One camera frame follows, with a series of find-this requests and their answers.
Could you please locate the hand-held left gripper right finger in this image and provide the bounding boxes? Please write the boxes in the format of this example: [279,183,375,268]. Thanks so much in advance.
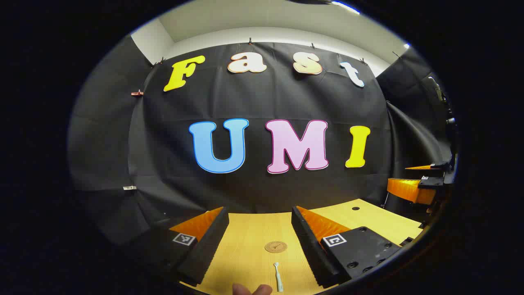
[291,206,404,289]

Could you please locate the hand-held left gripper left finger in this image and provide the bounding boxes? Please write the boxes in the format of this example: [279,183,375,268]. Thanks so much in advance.
[131,206,230,287]

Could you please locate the pale green toothbrush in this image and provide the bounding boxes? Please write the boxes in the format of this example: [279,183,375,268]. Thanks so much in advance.
[273,262,284,293]

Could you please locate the wooden desktop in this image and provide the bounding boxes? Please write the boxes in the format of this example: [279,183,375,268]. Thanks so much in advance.
[180,199,424,295]

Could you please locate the black backdrop cloth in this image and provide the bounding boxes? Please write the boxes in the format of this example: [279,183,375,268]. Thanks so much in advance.
[68,35,457,246]

